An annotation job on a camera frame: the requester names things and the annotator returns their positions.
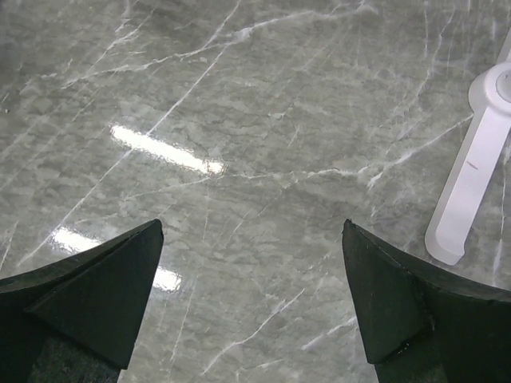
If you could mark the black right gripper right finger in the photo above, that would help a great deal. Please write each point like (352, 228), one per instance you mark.
(420, 323)

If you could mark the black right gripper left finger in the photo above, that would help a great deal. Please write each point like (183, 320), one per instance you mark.
(77, 320)

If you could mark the white rack foot right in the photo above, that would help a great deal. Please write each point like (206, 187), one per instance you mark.
(489, 98)

